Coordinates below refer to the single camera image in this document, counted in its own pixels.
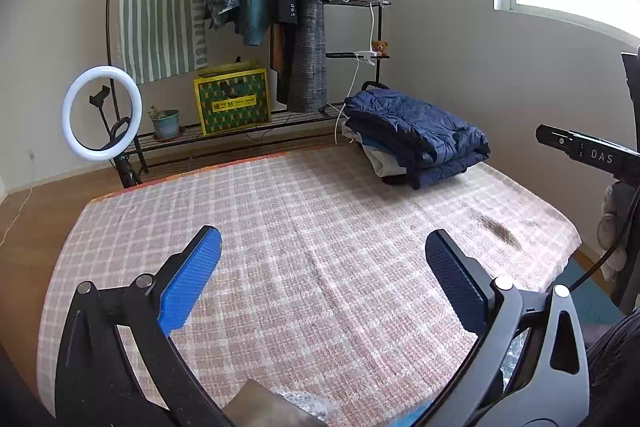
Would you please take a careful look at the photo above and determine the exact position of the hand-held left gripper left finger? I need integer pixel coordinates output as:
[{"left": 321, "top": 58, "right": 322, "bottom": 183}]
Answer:
[{"left": 55, "top": 225, "right": 222, "bottom": 427}]

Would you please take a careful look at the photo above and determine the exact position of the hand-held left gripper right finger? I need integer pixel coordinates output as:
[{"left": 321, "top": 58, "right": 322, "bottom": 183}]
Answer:
[{"left": 417, "top": 229, "right": 591, "bottom": 427}]

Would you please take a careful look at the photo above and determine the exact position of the navy puffer jacket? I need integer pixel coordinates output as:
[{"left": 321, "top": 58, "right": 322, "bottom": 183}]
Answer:
[{"left": 344, "top": 88, "right": 492, "bottom": 191}]

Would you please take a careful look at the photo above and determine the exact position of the person's right hand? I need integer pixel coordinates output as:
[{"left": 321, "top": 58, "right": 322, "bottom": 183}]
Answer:
[{"left": 598, "top": 182, "right": 636, "bottom": 280}]

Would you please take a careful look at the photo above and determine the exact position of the black tripod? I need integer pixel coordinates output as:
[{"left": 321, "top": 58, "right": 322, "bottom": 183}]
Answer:
[{"left": 102, "top": 142, "right": 143, "bottom": 188}]

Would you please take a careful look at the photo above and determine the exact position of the pink checked blanket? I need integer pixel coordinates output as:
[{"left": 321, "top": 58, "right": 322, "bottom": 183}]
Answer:
[{"left": 37, "top": 142, "right": 583, "bottom": 427}]

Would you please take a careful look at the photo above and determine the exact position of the teal floor mat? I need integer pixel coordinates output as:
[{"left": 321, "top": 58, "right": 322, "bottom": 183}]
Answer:
[{"left": 562, "top": 257, "right": 626, "bottom": 333}]

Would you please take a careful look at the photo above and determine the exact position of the light grey garment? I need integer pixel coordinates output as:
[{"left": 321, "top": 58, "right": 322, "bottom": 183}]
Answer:
[{"left": 342, "top": 127, "right": 406, "bottom": 180}]

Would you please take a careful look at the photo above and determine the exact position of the brown paper package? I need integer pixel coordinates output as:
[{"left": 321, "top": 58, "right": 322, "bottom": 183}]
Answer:
[{"left": 220, "top": 379, "right": 326, "bottom": 427}]

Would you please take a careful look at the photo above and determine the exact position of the small potted plant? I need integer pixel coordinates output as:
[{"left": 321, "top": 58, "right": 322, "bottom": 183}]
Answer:
[{"left": 147, "top": 106, "right": 181, "bottom": 142}]

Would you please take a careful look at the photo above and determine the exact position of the person's dark trouser leg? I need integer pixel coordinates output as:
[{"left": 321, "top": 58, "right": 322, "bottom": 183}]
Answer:
[{"left": 585, "top": 302, "right": 640, "bottom": 427}]

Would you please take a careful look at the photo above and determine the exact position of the yellow green patterned bag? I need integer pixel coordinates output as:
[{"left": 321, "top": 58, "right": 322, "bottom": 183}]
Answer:
[{"left": 194, "top": 62, "right": 272, "bottom": 136}]

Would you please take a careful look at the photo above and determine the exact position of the grey plaid coat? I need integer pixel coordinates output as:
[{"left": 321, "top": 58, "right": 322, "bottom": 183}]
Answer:
[{"left": 286, "top": 0, "right": 335, "bottom": 112}]

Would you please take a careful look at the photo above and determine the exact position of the black cable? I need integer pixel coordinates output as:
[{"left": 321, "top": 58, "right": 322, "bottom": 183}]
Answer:
[{"left": 565, "top": 242, "right": 623, "bottom": 295}]

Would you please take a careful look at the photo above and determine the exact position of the white ring light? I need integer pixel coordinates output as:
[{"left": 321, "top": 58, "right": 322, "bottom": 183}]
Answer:
[{"left": 61, "top": 66, "right": 143, "bottom": 160}]

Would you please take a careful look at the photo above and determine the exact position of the white cable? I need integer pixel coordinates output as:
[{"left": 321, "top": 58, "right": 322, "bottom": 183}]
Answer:
[{"left": 332, "top": 57, "right": 363, "bottom": 142}]

